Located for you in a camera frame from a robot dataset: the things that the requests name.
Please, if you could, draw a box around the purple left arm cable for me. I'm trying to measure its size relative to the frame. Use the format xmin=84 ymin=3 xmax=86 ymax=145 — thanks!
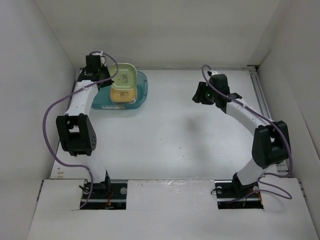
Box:
xmin=42 ymin=50 xmax=117 ymax=210

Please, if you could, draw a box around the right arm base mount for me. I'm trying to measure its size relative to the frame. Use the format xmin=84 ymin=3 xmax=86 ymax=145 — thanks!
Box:
xmin=211 ymin=182 xmax=264 ymax=210

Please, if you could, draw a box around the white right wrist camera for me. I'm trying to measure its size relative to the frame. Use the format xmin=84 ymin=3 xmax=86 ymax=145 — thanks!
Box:
xmin=207 ymin=70 xmax=220 ymax=77

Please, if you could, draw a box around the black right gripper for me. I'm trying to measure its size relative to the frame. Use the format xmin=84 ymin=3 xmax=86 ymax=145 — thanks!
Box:
xmin=192 ymin=81 xmax=218 ymax=105

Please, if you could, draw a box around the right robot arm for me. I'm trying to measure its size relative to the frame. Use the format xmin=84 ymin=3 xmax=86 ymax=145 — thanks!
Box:
xmin=192 ymin=70 xmax=293 ymax=197

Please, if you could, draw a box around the teal plastic bin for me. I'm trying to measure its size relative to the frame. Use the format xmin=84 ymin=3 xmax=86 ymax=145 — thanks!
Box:
xmin=91 ymin=71 xmax=148 ymax=110

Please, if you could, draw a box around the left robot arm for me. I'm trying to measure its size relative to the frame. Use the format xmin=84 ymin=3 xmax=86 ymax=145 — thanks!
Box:
xmin=54 ymin=51 xmax=116 ymax=199

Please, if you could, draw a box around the aluminium frame rail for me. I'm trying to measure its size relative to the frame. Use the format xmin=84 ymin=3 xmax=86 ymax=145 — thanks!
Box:
xmin=247 ymin=65 xmax=272 ymax=119

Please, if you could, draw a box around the green plate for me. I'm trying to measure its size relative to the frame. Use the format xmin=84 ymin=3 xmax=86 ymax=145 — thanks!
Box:
xmin=111 ymin=63 xmax=138 ymax=90

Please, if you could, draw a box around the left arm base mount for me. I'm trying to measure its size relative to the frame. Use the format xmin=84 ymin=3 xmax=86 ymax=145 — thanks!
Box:
xmin=79 ymin=176 xmax=128 ymax=210

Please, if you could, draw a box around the yellow plate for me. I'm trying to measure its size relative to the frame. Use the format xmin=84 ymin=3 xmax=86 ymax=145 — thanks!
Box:
xmin=110 ymin=87 xmax=137 ymax=104

